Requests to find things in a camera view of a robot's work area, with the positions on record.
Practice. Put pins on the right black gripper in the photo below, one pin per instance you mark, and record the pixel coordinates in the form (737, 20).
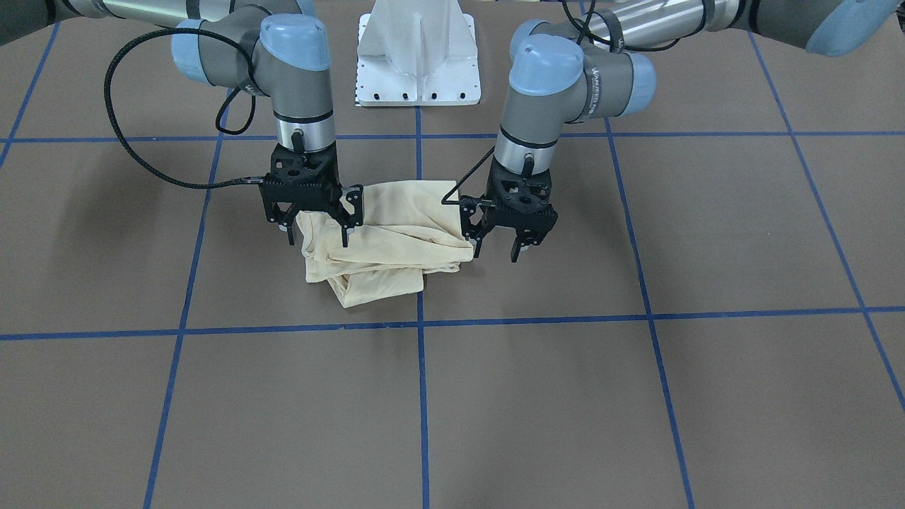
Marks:
(353, 203)

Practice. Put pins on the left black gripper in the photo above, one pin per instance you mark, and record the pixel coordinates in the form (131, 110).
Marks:
(472, 220)

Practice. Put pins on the beige long sleeve shirt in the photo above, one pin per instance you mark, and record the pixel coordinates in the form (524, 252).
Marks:
(407, 233)

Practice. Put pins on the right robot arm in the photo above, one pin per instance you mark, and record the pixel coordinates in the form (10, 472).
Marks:
(274, 49)

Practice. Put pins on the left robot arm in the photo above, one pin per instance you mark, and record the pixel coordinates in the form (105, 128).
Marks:
(598, 66)

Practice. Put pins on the brown paper table cover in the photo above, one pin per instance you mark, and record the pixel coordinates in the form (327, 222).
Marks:
(715, 321)

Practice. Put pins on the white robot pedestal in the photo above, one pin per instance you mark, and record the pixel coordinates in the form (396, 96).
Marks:
(417, 53)

